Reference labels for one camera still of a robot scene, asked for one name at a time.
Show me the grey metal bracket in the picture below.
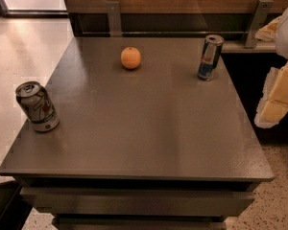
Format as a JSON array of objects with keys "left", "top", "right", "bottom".
[
  {"left": 106, "top": 1, "right": 122, "bottom": 37},
  {"left": 242, "top": 0, "right": 273, "bottom": 49}
]

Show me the wooden wall bench panel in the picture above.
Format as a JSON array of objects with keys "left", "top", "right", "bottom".
[{"left": 64, "top": 0, "right": 288, "bottom": 38}]

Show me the dark object bottom left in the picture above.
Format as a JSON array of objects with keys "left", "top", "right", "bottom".
[{"left": 0, "top": 180, "right": 32, "bottom": 230}]

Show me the orange fruit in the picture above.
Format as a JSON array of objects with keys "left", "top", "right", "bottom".
[{"left": 121, "top": 47, "right": 141, "bottom": 70}]

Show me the white green soda can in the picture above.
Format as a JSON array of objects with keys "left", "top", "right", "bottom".
[{"left": 15, "top": 81, "right": 60, "bottom": 132}]

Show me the blue silver redbull can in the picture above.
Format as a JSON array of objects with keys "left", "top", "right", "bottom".
[{"left": 198, "top": 34, "right": 224, "bottom": 81}]

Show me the grey metal bracket left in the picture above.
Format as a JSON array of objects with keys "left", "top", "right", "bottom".
[{"left": 106, "top": 1, "right": 122, "bottom": 37}]

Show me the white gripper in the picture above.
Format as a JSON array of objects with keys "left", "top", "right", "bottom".
[{"left": 254, "top": 8, "right": 288, "bottom": 128}]

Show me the grey metal bracket right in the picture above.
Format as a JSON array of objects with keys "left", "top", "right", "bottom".
[{"left": 242, "top": 0, "right": 273, "bottom": 49}]

